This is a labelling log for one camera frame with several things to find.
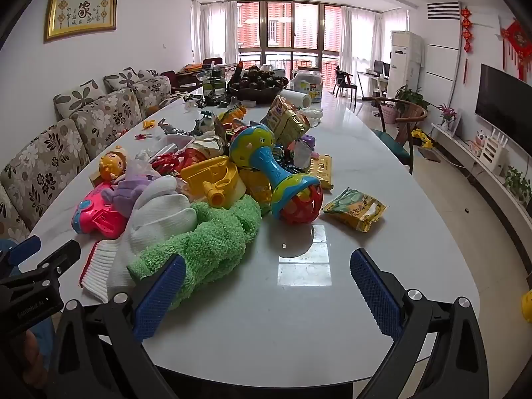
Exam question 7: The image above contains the dark fruit bowl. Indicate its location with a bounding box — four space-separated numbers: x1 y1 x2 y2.
228 66 288 102

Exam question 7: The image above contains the grey toy robot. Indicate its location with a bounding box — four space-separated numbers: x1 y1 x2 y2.
193 110 225 138

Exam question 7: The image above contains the black television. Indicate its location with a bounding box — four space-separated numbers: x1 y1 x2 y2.
474 63 532 142

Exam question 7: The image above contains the green fuzzy sock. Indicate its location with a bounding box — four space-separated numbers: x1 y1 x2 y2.
127 195 262 310

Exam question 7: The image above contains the blue yellow toy rattle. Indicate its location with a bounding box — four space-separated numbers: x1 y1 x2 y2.
228 121 324 223

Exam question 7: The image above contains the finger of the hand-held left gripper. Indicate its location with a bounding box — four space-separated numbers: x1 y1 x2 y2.
28 240 82 284
0 235 43 269

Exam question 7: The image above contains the computer desk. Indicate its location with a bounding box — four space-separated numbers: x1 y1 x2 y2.
357 70 391 96

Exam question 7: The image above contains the green potted plant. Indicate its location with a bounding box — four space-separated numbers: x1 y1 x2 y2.
393 84 431 117

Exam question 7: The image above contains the white knit glove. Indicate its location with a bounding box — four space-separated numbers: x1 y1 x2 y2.
80 175 198 304

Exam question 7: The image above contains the large window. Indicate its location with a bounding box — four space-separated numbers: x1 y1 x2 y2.
235 0 343 92

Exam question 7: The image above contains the pink plastic toy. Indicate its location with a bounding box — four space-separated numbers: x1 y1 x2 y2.
70 189 129 240

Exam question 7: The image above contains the yellow snack bag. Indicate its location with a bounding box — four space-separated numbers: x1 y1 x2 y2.
266 95 312 146

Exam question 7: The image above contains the orange faced doll toy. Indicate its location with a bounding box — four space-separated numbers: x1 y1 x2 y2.
95 146 134 186

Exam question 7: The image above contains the orange yellow packet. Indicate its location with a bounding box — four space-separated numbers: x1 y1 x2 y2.
239 168 273 217

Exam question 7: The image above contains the red plastic toy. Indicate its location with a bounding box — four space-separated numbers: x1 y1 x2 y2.
152 150 208 177

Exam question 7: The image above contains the yellow chocolate box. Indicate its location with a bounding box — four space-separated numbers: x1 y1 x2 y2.
310 154 335 191

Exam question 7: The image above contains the white plastic jar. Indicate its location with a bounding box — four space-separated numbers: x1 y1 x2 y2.
291 68 324 104

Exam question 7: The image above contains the red square knot decoration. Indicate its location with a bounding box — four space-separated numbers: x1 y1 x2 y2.
499 19 532 81

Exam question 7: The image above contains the red hanging knot string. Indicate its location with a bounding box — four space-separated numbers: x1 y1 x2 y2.
461 6 474 84

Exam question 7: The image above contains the clear plastic box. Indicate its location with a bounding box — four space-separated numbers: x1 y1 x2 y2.
152 133 196 159

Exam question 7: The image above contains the small leafy plant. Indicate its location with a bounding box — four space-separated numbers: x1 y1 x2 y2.
504 166 532 204

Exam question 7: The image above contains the orange green toy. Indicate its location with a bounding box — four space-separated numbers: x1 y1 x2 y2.
218 106 250 129

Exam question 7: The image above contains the framed calligraphy picture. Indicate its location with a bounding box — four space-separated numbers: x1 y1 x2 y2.
44 0 118 43

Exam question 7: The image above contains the white television cabinet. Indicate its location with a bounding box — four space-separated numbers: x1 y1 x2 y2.
430 122 532 254

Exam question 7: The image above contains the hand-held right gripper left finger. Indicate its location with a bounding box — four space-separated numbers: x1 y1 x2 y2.
49 253 187 399

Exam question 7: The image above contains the black chair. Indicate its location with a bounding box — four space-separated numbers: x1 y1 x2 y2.
332 66 359 100

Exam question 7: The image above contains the yellow green snack wrapper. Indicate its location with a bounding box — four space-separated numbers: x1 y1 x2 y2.
321 187 387 233

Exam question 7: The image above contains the grey toy dinosaur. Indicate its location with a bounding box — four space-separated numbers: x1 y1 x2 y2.
157 118 184 136

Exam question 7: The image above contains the yellow toy boat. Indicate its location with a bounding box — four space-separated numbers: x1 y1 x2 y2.
180 156 247 208

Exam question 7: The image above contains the floral sofa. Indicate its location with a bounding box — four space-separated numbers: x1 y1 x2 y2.
0 66 173 244

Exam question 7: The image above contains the white curtain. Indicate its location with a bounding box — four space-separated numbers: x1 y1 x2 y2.
338 6 408 92
189 0 239 67

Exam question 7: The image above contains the wooden round back chair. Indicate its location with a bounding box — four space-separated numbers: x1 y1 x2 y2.
361 96 429 175

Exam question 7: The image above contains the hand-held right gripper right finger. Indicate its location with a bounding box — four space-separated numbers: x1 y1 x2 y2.
350 248 491 399

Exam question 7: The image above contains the crumpled white tissue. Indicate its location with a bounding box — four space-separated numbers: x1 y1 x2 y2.
299 107 324 127

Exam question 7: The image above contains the dark wooden sideboard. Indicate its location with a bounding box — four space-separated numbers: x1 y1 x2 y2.
160 56 233 92

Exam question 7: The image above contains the purple plush toy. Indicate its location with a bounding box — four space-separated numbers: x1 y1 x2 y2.
102 170 161 219

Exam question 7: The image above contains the wall air vent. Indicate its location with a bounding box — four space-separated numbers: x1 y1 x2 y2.
426 1 461 21

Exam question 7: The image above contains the paper towel roll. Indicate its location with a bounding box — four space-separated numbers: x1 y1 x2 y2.
287 91 312 111

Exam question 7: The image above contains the purple white bottle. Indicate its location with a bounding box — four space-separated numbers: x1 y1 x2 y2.
293 134 317 171

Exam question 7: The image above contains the pink flower plant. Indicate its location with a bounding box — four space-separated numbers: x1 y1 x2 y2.
437 104 458 129

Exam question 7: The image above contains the person's blue jeans leg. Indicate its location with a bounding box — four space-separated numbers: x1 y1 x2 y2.
25 316 57 370

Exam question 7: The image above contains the white router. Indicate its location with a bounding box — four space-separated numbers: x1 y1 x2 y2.
480 133 510 174

